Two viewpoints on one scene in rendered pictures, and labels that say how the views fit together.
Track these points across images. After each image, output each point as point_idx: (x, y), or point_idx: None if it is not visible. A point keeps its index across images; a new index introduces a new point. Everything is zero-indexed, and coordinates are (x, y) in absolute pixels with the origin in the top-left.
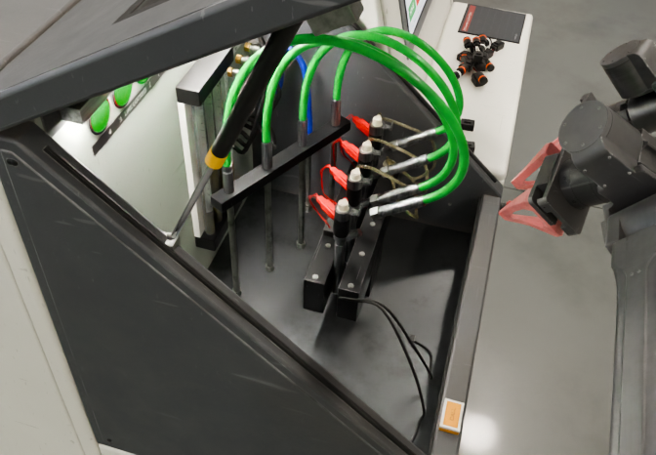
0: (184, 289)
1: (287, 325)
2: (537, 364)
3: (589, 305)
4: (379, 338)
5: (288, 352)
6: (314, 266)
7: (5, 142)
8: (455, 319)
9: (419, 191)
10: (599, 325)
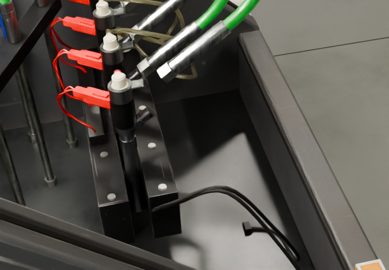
0: (2, 250)
1: None
2: None
3: (327, 145)
4: (209, 244)
5: None
6: (102, 185)
7: None
8: (301, 173)
9: (200, 30)
10: (347, 160)
